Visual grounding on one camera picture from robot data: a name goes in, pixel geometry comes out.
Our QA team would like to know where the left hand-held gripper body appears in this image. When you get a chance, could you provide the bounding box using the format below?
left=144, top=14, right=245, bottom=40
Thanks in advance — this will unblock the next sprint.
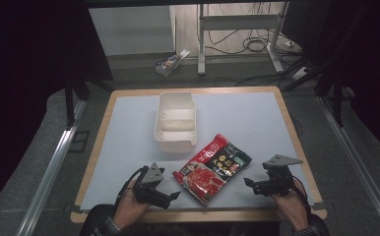
left=133, top=162, right=166, bottom=207

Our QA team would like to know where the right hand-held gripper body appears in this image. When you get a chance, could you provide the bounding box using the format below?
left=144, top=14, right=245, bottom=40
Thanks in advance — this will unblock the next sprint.
left=261, top=153, right=304, bottom=198

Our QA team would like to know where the red and black food packet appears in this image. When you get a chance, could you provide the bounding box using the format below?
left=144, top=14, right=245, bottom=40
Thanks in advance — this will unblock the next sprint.
left=172, top=133, right=253, bottom=207

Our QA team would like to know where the white plastic container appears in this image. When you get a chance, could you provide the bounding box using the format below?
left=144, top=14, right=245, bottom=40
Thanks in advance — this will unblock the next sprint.
left=154, top=90, right=198, bottom=153

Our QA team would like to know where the person's left hand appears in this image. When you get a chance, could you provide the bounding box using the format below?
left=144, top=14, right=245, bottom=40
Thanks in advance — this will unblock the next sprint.
left=112, top=187, right=152, bottom=229

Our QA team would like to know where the person's right hand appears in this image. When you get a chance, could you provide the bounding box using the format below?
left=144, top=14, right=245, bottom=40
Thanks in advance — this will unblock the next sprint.
left=271, top=187, right=311, bottom=232

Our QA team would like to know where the pale blue table mat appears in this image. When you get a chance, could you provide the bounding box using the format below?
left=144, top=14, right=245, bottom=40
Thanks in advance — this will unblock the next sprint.
left=79, top=91, right=316, bottom=211

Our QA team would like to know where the black stand leg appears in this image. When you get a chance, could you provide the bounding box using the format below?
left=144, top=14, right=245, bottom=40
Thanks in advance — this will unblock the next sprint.
left=314, top=64, right=348, bottom=128
left=63, top=78, right=92, bottom=130

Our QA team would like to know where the white power strip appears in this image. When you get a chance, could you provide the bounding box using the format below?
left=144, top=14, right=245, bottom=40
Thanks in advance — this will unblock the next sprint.
left=290, top=66, right=308, bottom=82

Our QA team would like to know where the dark curtain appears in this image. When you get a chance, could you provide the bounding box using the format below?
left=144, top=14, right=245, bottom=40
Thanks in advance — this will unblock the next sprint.
left=281, top=0, right=380, bottom=163
left=0, top=0, right=114, bottom=214

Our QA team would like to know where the white board panel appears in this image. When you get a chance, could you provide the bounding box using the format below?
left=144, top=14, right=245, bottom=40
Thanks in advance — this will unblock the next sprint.
left=89, top=5, right=176, bottom=57

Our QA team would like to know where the left hand-held gripper cable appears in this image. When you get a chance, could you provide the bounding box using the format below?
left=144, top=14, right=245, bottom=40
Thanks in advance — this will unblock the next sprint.
left=113, top=165, right=150, bottom=208

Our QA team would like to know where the hand-held gripper cable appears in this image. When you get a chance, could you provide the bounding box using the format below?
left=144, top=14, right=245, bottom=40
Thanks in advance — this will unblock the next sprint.
left=291, top=176, right=313, bottom=215
left=113, top=165, right=150, bottom=208

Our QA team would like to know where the right hand-held gripper cable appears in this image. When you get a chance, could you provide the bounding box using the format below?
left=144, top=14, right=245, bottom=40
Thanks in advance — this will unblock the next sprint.
left=291, top=176, right=313, bottom=215

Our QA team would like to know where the aluminium floor rail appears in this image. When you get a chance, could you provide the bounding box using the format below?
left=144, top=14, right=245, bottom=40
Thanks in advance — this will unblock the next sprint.
left=318, top=95, right=380, bottom=236
left=15, top=99, right=88, bottom=236

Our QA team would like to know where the black floor bracket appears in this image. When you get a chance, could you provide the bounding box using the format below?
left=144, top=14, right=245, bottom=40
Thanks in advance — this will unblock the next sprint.
left=67, top=130, right=92, bottom=154

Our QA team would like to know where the tangle of black floor cables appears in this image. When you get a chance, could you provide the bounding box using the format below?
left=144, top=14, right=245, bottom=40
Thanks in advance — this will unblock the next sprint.
left=207, top=2, right=310, bottom=88

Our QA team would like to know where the white metal desk frame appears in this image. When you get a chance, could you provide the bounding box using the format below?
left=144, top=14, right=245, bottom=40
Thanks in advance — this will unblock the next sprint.
left=197, top=2, right=290, bottom=77

